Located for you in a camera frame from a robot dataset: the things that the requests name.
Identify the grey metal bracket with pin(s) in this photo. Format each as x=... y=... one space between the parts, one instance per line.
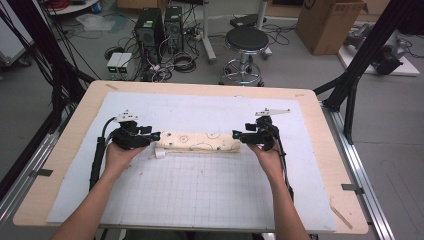
x=350 y=187
x=43 y=172

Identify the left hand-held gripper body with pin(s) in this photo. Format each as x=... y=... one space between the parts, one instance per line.
x=128 y=138

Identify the thin wooden strip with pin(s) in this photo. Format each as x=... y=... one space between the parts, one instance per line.
x=341 y=216

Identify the white platform board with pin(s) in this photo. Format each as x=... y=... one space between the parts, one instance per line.
x=403 y=68

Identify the cream cloth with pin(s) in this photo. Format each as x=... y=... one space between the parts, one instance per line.
x=196 y=141

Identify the black metal frame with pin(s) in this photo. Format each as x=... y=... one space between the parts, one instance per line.
x=366 y=50
x=46 y=46

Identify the aluminium rail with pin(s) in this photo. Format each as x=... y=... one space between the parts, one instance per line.
x=348 y=153
x=33 y=156

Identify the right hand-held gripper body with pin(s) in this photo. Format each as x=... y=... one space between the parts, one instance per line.
x=266 y=135

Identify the white round table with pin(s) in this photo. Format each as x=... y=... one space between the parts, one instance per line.
x=76 y=8

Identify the person's left hand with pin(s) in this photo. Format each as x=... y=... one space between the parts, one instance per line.
x=118 y=161

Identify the black round stool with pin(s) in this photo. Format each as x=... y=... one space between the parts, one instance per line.
x=246 y=40

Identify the black flat case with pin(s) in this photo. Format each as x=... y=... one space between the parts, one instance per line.
x=246 y=20

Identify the person's right hand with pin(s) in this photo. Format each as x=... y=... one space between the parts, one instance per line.
x=273 y=163

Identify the grey and black machine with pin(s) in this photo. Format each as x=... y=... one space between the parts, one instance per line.
x=390 y=53

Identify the white gridded mat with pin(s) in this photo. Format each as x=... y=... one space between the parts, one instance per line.
x=200 y=186

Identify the white cabinet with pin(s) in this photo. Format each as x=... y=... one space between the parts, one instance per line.
x=11 y=40

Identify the clear plastic bag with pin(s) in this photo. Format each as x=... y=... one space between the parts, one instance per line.
x=95 y=22

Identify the slim black computer tower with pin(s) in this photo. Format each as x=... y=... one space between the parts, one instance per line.
x=174 y=26

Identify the white desk leg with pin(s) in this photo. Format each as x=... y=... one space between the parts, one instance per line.
x=208 y=33
x=263 y=13

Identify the cardboard box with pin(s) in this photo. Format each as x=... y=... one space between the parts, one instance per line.
x=326 y=26

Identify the large black computer tower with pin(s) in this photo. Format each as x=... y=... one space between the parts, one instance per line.
x=148 y=30

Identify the white power supply unit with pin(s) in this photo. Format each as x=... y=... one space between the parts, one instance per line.
x=113 y=63
x=126 y=63

